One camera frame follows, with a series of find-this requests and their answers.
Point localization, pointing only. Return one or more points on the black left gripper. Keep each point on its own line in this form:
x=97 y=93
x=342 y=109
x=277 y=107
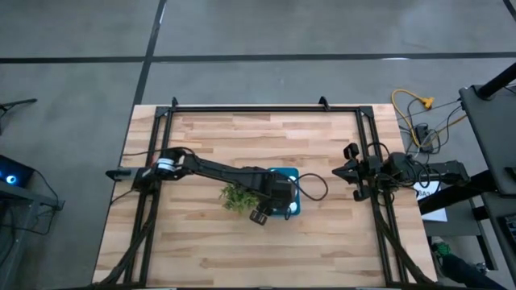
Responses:
x=278 y=193

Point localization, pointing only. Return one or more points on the blue plastic basket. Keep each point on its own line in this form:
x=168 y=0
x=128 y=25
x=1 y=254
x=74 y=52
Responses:
x=291 y=174

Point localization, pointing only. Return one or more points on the black clamp bracket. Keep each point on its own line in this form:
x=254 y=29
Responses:
x=323 y=102
x=174 y=102

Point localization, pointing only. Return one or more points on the black table with pole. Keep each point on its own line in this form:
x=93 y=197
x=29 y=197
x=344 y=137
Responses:
x=492 y=133

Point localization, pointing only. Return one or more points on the white printed paper sheet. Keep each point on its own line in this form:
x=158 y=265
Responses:
x=433 y=205

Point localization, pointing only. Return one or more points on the dark grey desk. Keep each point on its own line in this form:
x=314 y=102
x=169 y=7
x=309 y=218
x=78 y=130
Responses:
x=36 y=196

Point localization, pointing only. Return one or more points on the person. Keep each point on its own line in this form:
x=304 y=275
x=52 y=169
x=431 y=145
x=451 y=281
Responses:
x=463 y=270

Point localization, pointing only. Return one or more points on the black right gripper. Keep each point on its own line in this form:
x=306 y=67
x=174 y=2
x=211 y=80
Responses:
x=369 y=171

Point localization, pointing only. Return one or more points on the black power strip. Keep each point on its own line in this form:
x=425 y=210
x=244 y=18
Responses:
x=423 y=135

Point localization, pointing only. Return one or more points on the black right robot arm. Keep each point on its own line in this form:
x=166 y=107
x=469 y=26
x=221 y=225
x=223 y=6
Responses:
x=443 y=169

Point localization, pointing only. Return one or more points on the green plant in white pot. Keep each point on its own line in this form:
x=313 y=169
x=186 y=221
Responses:
x=235 y=199

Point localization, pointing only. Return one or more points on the black computer with blue light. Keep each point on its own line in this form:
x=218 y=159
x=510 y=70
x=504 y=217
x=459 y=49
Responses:
x=18 y=171

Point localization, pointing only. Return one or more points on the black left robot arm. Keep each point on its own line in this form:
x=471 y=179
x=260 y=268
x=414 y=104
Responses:
x=217 y=171

